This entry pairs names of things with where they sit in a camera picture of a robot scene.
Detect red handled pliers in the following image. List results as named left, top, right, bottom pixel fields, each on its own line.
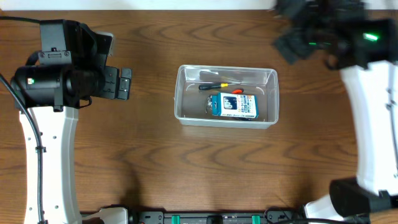
left=231, top=89, right=244, bottom=94

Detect black yellow screwdriver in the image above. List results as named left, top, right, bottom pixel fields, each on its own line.
left=198, top=82, right=239, bottom=91

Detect small steel hammer black grip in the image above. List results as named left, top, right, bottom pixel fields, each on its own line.
left=205, top=95, right=252, bottom=121

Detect blue white screw box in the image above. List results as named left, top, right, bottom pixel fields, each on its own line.
left=211, top=93, right=259, bottom=119

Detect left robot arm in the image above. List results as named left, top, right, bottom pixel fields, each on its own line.
left=11, top=19, right=132, bottom=223

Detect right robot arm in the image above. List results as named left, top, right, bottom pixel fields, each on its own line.
left=274, top=0, right=397, bottom=223

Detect clear plastic container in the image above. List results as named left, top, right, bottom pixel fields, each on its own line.
left=174, top=65, right=279, bottom=129

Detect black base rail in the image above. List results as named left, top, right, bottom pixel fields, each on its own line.
left=80, top=210, right=371, bottom=224

